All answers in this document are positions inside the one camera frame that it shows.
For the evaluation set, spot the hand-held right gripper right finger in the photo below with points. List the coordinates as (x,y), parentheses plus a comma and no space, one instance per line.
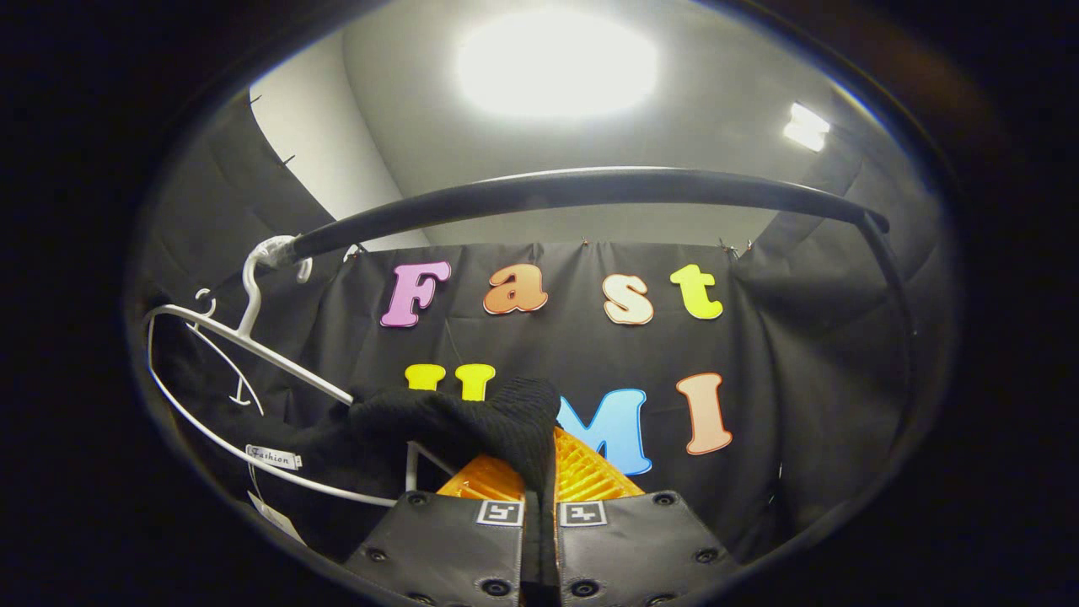
(641,548)

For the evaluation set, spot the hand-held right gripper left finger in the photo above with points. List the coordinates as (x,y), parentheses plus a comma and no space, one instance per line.
(447,548)

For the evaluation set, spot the black knit garment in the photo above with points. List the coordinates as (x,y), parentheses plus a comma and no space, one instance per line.
(472,421)

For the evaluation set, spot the white clothes hanger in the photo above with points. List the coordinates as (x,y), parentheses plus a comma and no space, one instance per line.
(243,389)
(250,312)

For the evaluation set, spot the black metal clothes rack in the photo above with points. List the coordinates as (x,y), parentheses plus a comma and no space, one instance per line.
(590,184)

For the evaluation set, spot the black backdrop cloth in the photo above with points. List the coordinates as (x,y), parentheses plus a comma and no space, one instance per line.
(801,379)

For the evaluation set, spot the small square ceiling light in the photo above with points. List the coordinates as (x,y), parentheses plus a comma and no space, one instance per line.
(807,126)

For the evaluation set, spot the large round ceiling light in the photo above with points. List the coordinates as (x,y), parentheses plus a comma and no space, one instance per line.
(556,63)

